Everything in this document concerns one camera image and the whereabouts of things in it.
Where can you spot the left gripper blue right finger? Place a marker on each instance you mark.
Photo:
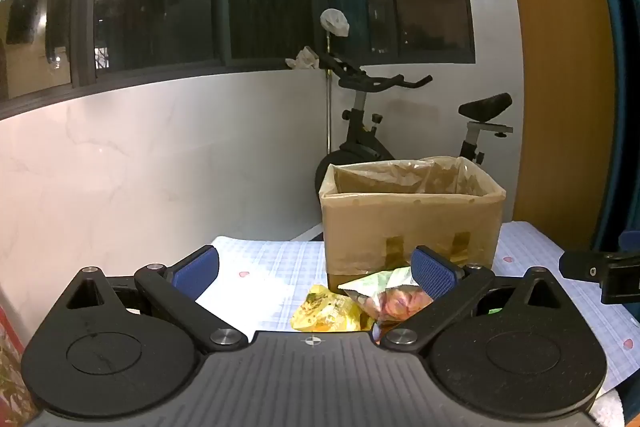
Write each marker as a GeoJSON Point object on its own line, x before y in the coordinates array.
{"type": "Point", "coordinates": [455, 292]}

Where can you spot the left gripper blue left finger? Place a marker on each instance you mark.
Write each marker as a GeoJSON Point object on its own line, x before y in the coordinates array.
{"type": "Point", "coordinates": [172, 293]}

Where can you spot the pale green chip bag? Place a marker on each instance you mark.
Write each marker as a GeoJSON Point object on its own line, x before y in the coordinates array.
{"type": "Point", "coordinates": [388, 296]}

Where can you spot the yellow snack bag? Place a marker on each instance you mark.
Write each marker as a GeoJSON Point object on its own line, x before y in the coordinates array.
{"type": "Point", "coordinates": [325, 312]}

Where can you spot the brown cardboard box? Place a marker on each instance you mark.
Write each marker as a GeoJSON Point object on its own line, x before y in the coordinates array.
{"type": "Point", "coordinates": [375, 214]}

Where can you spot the black exercise bike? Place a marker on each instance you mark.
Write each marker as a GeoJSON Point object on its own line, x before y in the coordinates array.
{"type": "Point", "coordinates": [414, 125]}

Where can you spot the wooden wardrobe panel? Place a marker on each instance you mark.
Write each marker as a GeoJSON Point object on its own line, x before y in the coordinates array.
{"type": "Point", "coordinates": [569, 110]}

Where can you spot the white cap on pole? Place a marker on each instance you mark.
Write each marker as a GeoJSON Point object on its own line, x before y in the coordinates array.
{"type": "Point", "coordinates": [334, 22]}

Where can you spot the white rag on handlebar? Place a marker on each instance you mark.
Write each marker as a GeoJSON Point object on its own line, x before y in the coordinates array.
{"type": "Point", "coordinates": [306, 58]}

